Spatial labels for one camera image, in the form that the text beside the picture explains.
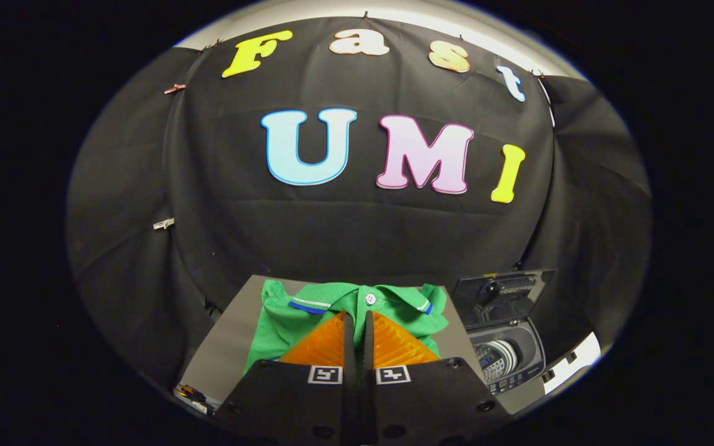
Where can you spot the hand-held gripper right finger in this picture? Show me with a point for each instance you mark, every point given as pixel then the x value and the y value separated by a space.
pixel 367 347

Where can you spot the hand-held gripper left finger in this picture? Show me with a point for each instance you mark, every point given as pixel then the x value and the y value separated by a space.
pixel 349 347

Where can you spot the green polo shirt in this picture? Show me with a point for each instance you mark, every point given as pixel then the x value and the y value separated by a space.
pixel 282 328

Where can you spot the grey top-load washing machine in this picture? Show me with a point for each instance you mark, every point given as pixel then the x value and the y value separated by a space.
pixel 512 362

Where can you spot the black backdrop cloth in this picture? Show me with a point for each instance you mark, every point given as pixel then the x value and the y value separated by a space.
pixel 332 235

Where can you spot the white clip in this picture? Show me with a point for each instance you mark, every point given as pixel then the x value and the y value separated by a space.
pixel 163 223

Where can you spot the copper clip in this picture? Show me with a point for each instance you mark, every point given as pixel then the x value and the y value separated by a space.
pixel 175 88

